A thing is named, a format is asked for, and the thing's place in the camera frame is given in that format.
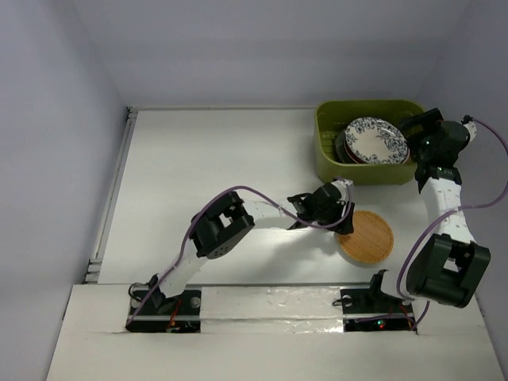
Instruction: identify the silver foil covered bar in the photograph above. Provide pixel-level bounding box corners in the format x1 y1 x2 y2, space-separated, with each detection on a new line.
199 286 344 334

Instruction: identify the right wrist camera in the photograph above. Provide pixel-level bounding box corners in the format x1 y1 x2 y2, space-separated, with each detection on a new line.
461 115 477 142

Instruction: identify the dark teal glazed plate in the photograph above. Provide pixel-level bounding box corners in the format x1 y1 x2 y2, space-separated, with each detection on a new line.
333 131 350 164

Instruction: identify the pink plastic plate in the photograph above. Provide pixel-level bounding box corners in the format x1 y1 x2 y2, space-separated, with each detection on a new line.
343 141 410 164

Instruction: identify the green plastic bin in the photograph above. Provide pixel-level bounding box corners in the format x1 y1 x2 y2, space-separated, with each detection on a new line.
314 99 424 186

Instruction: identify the aluminium table edge rail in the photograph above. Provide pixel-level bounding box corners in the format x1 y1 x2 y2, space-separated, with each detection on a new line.
83 107 138 284

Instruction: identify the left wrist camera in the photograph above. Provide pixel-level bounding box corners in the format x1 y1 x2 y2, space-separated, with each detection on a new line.
332 178 354 194

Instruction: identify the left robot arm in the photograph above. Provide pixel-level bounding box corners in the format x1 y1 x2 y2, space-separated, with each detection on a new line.
128 178 355 314

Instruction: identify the blue floral white plate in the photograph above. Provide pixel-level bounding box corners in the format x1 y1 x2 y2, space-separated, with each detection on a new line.
344 117 410 164

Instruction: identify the orange woven round plate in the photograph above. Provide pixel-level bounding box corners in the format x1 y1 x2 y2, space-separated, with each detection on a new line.
336 210 394 265

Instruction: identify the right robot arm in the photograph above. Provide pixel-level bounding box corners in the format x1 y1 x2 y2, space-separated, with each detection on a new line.
365 108 491 311

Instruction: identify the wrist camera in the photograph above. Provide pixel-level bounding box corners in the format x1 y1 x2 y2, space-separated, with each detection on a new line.
332 178 354 194
461 115 477 142

